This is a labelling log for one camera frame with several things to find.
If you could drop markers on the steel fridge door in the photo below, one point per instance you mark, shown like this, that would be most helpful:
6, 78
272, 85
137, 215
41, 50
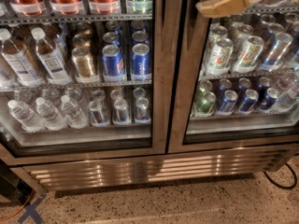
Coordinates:
110, 100
274, 118

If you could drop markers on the steel fridge base grille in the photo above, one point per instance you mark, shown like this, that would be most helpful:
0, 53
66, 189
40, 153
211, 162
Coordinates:
106, 173

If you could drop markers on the white 7Up can left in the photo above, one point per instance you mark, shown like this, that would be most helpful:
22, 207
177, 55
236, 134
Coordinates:
220, 55

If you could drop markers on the white 7up can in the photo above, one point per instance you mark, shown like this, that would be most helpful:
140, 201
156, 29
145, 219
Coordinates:
248, 54
220, 55

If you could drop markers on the white 7Up can right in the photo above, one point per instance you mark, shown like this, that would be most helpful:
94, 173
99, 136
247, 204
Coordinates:
248, 54

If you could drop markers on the silver blue can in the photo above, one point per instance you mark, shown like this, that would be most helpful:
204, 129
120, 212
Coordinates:
274, 51

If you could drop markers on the green can bottom shelf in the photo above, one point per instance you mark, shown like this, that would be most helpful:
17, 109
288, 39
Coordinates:
204, 106

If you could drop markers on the blue can bottom right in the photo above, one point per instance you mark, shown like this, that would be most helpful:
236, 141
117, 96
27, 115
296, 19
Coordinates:
248, 101

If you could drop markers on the front blue Pepsi can right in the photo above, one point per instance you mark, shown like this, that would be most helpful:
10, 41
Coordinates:
140, 62

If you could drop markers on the blue pepsi can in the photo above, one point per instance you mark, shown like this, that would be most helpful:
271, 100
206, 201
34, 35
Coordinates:
140, 62
114, 68

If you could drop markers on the blue can bottom left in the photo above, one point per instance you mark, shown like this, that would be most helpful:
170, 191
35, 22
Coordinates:
227, 103

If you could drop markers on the front blue Pepsi can left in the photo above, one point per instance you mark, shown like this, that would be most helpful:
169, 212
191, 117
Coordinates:
114, 68

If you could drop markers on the small silver can right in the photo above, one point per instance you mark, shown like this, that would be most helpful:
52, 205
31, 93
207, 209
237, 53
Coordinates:
142, 110

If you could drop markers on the small silver can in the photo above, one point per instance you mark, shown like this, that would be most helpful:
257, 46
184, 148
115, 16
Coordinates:
98, 113
121, 112
142, 110

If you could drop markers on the small silver can middle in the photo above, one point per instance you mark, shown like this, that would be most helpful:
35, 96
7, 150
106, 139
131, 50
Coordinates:
121, 112

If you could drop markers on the front gold can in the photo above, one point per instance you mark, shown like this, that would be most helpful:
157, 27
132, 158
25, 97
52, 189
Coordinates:
85, 65

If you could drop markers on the small silver can left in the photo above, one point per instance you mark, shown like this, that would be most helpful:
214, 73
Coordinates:
98, 113

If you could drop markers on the tea bottle white cap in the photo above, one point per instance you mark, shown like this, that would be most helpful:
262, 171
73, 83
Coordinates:
51, 57

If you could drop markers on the water bottle right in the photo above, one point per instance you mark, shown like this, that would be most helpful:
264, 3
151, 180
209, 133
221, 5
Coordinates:
74, 113

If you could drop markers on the water bottle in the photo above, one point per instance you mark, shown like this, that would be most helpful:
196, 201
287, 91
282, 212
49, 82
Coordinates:
26, 116
53, 118
74, 113

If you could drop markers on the water bottle middle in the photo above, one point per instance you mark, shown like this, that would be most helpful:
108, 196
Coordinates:
53, 118

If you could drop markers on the tea bottle far left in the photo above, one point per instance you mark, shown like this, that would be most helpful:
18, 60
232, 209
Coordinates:
21, 60

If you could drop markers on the water bottle left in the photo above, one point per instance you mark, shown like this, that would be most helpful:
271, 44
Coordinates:
26, 116

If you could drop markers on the blue tape cross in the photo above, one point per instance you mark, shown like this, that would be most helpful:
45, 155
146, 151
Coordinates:
30, 211

